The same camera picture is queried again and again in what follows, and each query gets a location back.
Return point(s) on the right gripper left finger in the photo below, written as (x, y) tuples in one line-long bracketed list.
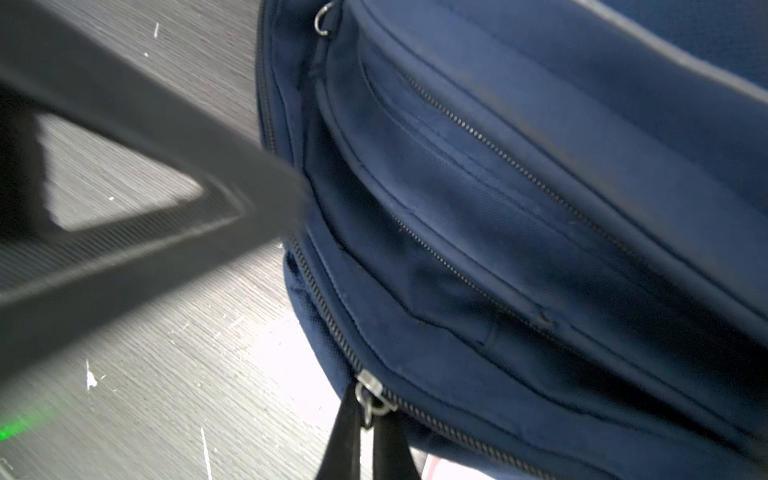
[(341, 460)]

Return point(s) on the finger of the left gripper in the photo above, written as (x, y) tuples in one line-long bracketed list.
[(58, 286)]

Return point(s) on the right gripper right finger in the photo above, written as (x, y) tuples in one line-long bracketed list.
[(392, 458)]

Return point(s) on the navy blue student backpack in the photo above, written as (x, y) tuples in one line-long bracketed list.
[(536, 230)]

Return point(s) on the pink pencil case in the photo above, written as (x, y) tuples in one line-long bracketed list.
[(436, 468)]

